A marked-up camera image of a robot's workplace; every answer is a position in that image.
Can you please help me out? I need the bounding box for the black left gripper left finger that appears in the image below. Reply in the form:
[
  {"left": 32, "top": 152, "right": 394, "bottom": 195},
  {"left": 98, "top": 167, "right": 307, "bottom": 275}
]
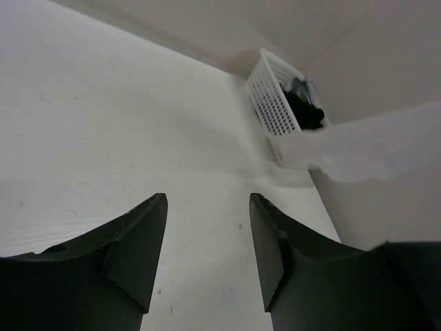
[{"left": 1, "top": 193, "right": 168, "bottom": 330}]

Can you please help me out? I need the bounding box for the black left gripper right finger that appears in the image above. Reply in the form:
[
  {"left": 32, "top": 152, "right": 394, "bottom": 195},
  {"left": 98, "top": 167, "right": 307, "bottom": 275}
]
[{"left": 249, "top": 193, "right": 440, "bottom": 330}]

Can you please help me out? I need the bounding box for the white perforated plastic basket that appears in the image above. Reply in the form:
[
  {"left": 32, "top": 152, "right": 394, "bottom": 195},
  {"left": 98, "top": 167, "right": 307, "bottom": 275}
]
[{"left": 246, "top": 48, "right": 329, "bottom": 168}]

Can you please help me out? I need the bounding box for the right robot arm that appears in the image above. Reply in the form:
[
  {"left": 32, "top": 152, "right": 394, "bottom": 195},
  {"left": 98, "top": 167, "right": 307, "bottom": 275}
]
[{"left": 283, "top": 101, "right": 440, "bottom": 183}]

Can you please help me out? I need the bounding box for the crumpled grey tank top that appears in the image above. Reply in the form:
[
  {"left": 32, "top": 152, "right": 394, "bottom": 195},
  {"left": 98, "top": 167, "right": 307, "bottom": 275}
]
[{"left": 283, "top": 77, "right": 320, "bottom": 108}]

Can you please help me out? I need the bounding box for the crumpled black tank top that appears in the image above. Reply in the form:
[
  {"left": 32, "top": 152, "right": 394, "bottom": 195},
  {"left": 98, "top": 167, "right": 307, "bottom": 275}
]
[{"left": 283, "top": 91, "right": 325, "bottom": 130}]

